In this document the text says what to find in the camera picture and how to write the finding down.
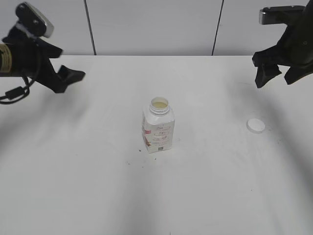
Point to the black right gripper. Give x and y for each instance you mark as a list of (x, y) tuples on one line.
[(293, 49)]

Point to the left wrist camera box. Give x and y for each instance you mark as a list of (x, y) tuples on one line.
[(32, 21)]

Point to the white square drink bottle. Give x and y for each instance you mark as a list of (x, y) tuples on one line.
[(158, 121)]

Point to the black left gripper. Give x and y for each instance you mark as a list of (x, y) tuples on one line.
[(30, 56)]

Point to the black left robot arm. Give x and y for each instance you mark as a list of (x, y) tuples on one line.
[(21, 55)]

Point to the white round bottle cap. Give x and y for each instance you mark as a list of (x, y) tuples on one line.
[(255, 125)]

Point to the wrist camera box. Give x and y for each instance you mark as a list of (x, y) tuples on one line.
[(32, 21), (288, 15)]

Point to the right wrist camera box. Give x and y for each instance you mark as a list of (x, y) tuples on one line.
[(288, 15)]

